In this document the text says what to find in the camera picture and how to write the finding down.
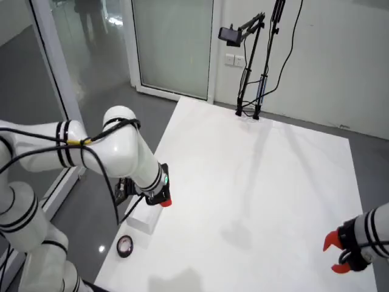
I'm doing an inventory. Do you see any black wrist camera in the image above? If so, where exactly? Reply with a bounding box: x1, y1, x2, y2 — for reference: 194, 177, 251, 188
114, 177, 138, 205

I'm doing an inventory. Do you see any black hanging cable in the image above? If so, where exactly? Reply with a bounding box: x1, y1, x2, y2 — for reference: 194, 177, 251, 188
241, 0, 305, 109

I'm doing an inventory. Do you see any white cardboard bin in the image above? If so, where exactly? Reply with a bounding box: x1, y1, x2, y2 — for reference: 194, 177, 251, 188
125, 203, 164, 235

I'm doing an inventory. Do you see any black camera on stand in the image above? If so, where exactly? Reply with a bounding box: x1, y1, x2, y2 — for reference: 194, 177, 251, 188
218, 24, 243, 47

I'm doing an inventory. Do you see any frosted glass door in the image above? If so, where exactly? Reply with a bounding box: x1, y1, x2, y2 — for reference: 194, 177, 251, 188
130, 0, 215, 102

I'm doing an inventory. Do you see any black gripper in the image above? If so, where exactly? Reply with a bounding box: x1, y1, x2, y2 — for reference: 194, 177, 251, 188
322, 218, 374, 274
144, 163, 174, 209

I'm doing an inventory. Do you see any black articulated stand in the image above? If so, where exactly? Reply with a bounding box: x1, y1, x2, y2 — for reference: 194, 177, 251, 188
252, 0, 287, 120
235, 11, 266, 117

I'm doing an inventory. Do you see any black tape roll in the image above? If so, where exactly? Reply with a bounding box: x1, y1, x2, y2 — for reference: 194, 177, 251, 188
117, 234, 135, 259

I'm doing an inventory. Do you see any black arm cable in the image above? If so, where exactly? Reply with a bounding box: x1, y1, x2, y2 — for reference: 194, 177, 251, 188
337, 238, 389, 266
0, 118, 143, 228

